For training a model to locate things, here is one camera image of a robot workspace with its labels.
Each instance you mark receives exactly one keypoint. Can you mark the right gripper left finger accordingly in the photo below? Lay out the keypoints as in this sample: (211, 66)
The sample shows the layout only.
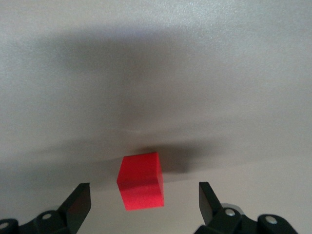
(70, 212)

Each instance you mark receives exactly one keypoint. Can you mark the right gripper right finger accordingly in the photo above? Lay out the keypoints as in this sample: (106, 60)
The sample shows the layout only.
(215, 214)

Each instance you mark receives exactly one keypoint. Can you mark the red cube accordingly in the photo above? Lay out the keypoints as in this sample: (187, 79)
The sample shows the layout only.
(141, 182)

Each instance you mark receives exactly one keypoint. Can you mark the brown table mat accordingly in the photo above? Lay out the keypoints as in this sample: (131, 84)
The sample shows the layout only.
(156, 61)

